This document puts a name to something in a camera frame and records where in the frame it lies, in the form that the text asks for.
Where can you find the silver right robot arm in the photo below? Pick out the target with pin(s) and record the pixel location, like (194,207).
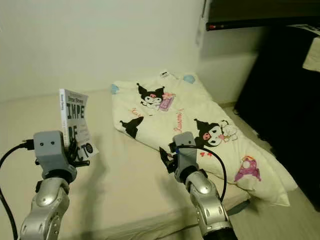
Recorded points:
(207,205)

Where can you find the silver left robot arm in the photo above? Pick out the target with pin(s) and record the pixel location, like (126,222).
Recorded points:
(47,210)

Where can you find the mattress with beige sheet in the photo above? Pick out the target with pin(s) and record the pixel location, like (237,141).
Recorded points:
(130,175)

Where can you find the cream cartoon print quilt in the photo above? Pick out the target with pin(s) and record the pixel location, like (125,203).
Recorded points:
(185,107)

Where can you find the beige towel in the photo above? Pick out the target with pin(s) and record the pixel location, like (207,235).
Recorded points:
(312,54)

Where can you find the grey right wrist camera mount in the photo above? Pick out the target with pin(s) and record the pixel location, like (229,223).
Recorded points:
(188,152)

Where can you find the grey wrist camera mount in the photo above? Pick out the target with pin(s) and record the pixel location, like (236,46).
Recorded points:
(51,149)
(188,152)

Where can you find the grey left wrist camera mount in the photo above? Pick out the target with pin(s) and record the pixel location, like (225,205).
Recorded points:
(51,149)

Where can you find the dark bed frame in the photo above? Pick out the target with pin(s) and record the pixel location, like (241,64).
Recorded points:
(239,207)

